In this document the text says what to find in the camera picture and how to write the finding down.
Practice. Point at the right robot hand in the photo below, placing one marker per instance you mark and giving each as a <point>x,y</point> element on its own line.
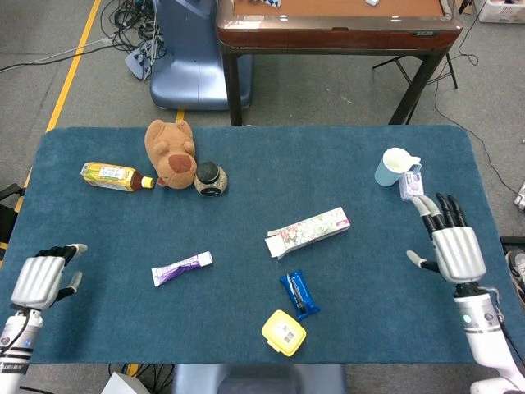
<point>459,254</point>

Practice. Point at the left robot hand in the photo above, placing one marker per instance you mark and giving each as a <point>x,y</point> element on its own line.
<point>39,279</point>

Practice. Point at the purple white toothpaste tube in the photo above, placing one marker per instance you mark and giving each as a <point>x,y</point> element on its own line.
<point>180,268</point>

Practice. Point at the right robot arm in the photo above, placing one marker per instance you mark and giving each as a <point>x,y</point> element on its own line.
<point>484,328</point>

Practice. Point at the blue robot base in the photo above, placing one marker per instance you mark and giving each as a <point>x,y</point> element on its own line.
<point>188,74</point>

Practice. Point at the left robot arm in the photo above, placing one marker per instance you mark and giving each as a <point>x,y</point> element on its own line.
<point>16,340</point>

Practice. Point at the floral toothpaste carton box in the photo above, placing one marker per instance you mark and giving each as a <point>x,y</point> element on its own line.
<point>307,232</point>

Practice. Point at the grey sneaker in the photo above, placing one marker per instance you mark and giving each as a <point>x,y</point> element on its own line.
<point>517,271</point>

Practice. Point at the purple tissue pack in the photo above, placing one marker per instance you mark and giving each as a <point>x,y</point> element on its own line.
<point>411,186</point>

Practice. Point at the light blue plastic mug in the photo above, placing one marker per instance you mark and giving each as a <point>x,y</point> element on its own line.
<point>387,174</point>

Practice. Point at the tea bottle yellow label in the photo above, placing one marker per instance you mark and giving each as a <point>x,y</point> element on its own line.
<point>106,174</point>

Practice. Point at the blue cookie package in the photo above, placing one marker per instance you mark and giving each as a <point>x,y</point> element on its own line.
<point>287,283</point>

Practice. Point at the brown plush toy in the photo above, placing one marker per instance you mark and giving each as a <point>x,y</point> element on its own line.
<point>168,152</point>

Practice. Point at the yellow lidded plastic container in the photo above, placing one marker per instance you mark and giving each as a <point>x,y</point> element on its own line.
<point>279,332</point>

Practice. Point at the glass jar black lid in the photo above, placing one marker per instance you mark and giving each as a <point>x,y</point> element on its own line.
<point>210,180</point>

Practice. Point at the blue felt table cloth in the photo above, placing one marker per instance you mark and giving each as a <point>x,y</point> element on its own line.
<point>246,213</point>

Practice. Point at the blue grey robot torso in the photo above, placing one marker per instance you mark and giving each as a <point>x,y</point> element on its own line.
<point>262,379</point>

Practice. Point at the blue power strip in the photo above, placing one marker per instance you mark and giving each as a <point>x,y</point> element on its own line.
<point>137,61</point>

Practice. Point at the white storage box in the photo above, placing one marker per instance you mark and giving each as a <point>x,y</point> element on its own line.
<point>500,12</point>

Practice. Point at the brown mahjong table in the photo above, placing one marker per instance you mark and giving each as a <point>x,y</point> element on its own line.
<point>328,37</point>

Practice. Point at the blue white snake puzzle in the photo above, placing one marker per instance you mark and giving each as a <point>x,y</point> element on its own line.
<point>272,3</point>

